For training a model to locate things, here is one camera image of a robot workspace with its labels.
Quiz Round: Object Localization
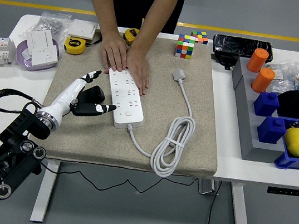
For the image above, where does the clear bag of screws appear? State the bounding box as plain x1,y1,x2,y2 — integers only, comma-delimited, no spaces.
17,7,73,44

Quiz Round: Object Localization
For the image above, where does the orange cylinder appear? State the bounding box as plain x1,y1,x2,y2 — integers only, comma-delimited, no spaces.
246,46,271,75
250,66,277,95

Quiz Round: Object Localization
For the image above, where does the clear bag of small parts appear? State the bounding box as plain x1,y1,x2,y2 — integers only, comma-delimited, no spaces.
263,61,299,96

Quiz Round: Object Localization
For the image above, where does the black wrapped plastic tray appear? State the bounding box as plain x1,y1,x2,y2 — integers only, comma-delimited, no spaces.
210,33,276,63

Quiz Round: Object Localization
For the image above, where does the grey metal box under table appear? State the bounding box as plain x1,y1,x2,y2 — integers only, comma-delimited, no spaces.
196,177,222,197

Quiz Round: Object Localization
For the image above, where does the black power adapter plug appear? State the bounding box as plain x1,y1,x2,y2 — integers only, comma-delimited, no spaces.
76,83,107,108

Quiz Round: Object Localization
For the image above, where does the grey stepped block base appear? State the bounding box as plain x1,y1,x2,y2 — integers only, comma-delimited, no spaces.
218,56,299,167

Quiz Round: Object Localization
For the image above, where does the purple bowl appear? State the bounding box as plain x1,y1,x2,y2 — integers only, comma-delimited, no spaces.
13,33,63,76

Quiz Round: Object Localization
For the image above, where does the white wall switch with box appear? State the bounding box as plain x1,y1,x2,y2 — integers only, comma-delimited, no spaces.
23,27,62,58

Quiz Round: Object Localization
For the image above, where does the black tape measure strap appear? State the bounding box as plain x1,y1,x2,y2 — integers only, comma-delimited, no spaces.
85,31,104,48

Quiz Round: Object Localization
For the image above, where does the white power strip cable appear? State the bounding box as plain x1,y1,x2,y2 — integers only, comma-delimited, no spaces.
120,61,204,182

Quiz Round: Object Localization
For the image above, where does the blue square block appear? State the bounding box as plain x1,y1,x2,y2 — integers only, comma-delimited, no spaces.
252,89,282,119
254,114,288,147

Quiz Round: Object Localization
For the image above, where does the black plastic holder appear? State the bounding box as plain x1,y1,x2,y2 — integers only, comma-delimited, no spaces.
211,50,240,72

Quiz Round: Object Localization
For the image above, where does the white power strip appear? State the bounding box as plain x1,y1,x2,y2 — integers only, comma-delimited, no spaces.
100,65,152,133

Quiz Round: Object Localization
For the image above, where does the large colourful puzzle cube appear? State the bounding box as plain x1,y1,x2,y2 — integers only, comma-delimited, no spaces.
174,33,197,60

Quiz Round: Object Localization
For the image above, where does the black table control panel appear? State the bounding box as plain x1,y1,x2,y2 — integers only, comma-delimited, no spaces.
266,184,299,198

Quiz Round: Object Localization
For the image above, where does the blue plastic bin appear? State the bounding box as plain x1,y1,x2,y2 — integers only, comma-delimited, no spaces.
269,114,299,172

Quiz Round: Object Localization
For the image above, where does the thin black adapter cord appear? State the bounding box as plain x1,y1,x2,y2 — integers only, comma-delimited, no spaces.
37,154,199,206

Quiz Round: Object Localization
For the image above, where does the yellow tape measure black label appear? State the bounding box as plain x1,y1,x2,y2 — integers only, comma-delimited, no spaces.
62,35,88,57

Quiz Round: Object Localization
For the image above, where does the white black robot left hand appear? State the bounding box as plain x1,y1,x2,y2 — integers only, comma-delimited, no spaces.
37,61,122,130

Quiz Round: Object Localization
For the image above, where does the flat white wall switch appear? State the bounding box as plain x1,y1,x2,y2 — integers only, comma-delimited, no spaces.
66,17,99,41

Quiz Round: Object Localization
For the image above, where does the white table leg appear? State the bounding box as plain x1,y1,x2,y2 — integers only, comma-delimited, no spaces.
29,157,61,224
225,182,259,224

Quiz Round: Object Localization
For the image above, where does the person's left hand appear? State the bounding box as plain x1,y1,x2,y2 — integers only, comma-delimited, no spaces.
120,48,155,97

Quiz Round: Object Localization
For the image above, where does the yellow lemon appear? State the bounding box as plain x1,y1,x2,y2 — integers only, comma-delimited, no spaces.
281,125,299,158

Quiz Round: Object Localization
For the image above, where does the person's right hand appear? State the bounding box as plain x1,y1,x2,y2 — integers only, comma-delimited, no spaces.
96,30,132,77

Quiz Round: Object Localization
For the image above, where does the grey-brown fabric mat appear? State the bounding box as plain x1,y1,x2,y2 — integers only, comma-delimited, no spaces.
35,21,236,184

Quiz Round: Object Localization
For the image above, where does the white wall socket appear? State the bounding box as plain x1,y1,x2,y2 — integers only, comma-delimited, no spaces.
29,42,61,70

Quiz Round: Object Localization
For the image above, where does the small colourful puzzle cube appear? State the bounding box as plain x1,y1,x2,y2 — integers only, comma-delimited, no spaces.
190,30,210,46

